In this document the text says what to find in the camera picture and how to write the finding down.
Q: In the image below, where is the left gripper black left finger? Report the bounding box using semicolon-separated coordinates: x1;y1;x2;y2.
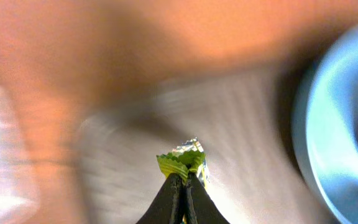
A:
137;174;185;224

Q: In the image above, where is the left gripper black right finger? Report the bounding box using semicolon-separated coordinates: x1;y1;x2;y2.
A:
185;173;229;224

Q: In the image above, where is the green snack wrapper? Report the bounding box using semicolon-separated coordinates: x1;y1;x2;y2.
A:
156;138;210;188

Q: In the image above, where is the brown serving tray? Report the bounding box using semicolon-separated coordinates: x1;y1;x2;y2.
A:
77;68;334;223

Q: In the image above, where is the dark blue plate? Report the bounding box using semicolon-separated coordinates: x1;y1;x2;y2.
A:
291;25;358;223

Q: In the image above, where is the clear plastic bin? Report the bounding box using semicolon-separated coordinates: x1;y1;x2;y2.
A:
0;86;39;223

